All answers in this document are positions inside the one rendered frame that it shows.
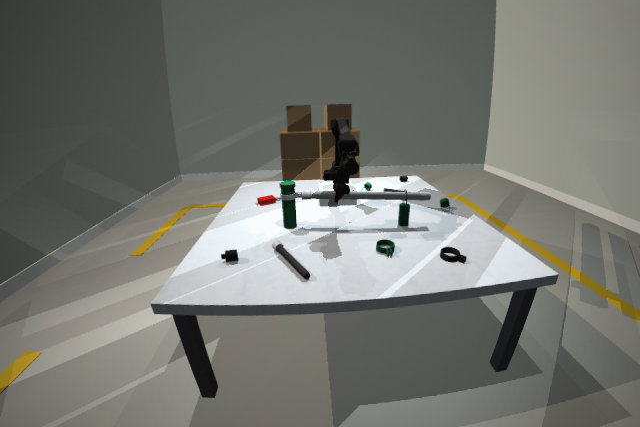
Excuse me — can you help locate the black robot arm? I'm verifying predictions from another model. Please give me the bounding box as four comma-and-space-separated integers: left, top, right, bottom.
323, 117, 360, 183

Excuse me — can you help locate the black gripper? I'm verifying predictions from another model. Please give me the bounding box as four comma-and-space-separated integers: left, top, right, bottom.
333, 166, 350, 203

